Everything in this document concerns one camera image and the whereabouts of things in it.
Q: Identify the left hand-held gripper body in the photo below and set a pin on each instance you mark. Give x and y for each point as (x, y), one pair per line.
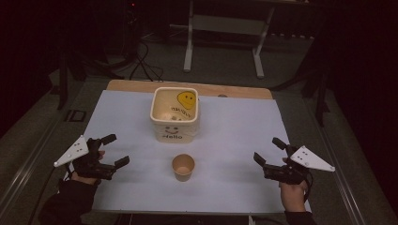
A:
(73, 152)

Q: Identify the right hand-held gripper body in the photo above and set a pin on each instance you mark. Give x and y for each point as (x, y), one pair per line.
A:
(309, 161)

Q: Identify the cream bin with smiley face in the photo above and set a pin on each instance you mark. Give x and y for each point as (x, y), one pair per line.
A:
(175, 132)

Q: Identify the brown paper cup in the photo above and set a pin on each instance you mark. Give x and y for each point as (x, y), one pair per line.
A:
(183, 167)

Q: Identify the person's left hand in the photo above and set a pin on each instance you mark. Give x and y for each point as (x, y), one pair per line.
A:
(84, 180)

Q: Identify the person's right hand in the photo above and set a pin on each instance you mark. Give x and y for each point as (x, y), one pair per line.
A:
(293, 195)

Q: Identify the white table mat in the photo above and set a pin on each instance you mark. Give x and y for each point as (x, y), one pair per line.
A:
(234, 140)

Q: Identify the black floor socket plate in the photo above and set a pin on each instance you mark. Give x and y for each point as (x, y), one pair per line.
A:
(75, 116)

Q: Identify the black metal stand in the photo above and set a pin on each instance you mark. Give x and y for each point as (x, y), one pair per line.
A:
(321, 103)

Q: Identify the small white scraps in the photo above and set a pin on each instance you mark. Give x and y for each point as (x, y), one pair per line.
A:
(173, 118)

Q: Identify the dark equipment tower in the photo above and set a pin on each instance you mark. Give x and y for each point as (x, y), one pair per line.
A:
(131, 25)

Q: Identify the metal floor rail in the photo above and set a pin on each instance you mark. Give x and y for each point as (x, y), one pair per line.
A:
(25, 168)
(341, 184)

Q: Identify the white metal frame stand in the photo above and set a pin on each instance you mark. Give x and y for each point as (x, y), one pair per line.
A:
(188, 47)

